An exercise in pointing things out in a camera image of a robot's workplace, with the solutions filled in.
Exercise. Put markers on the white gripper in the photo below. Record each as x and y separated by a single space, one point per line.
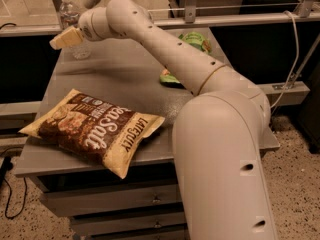
86 29

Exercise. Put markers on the clear plastic water bottle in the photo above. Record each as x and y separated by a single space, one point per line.
69 14

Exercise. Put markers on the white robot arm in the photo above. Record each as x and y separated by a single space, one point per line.
216 135

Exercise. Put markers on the brown sea salt chip bag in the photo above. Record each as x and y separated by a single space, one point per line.
102 132

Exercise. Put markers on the grey drawer cabinet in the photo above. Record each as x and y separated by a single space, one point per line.
124 73

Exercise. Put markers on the top grey drawer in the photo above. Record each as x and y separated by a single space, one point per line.
112 198

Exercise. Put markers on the grey drawer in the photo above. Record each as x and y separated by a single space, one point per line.
99 226
178 232
112 198

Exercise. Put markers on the middle grey drawer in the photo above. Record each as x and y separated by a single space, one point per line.
99 226

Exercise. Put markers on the bottom grey drawer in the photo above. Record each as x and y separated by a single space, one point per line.
178 232

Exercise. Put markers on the grey metal rail frame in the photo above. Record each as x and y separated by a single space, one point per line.
38 17

